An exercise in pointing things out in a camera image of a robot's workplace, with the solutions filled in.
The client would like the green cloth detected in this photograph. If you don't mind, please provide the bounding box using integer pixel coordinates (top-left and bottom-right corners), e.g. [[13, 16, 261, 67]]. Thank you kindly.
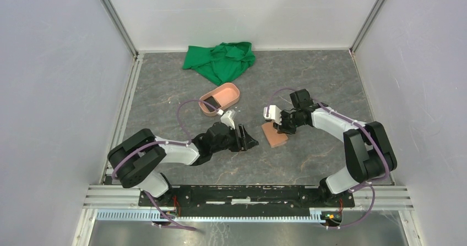
[[182, 42, 256, 86]]

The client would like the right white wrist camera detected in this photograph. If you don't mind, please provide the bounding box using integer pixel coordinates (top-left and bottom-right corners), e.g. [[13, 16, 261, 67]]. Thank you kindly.
[[263, 105, 281, 125]]

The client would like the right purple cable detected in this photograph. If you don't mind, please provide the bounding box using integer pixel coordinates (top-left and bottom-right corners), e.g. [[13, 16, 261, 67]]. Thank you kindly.
[[268, 88, 391, 231]]

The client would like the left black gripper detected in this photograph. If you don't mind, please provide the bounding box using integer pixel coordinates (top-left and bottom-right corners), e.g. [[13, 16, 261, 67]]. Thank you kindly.
[[211, 123, 259, 154]]

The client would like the pink oval tray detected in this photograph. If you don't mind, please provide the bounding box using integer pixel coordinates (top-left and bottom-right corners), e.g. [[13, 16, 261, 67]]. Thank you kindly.
[[198, 83, 240, 117]]

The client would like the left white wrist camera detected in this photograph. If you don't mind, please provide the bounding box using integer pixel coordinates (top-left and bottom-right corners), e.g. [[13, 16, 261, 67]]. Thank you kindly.
[[216, 110, 236, 129]]

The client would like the brown leather card holder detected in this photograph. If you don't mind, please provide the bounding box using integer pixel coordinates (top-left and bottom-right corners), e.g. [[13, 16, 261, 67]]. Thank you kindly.
[[261, 122, 288, 148]]

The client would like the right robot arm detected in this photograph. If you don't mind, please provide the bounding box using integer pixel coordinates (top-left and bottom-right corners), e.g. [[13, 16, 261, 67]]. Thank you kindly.
[[263, 89, 398, 206]]

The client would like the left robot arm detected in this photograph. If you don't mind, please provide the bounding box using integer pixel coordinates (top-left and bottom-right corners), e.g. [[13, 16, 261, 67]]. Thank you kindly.
[[107, 122, 259, 206]]

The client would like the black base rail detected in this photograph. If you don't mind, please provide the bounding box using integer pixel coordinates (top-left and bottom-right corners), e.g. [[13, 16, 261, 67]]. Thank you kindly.
[[155, 185, 355, 217]]

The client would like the black card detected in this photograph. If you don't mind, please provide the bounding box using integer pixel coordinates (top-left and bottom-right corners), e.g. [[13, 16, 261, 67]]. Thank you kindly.
[[203, 96, 221, 113]]

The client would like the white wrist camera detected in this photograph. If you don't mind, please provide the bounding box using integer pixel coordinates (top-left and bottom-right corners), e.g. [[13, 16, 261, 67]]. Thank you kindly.
[[263, 105, 281, 125], [216, 110, 236, 129]]

